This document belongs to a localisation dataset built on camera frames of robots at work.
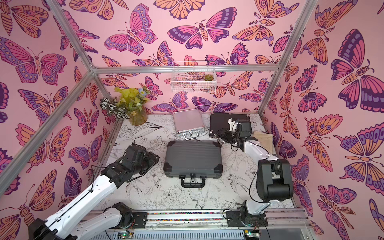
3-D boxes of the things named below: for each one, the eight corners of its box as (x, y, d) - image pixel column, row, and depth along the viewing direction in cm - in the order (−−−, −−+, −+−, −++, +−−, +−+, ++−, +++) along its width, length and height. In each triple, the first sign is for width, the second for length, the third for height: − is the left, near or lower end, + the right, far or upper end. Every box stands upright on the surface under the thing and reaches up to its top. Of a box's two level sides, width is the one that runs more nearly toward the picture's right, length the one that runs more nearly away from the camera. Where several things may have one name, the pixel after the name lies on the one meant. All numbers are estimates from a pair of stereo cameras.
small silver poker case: (171, 139, 108) (170, 134, 104) (174, 114, 124) (173, 109, 119) (203, 139, 108) (203, 134, 103) (202, 114, 124) (202, 109, 119)
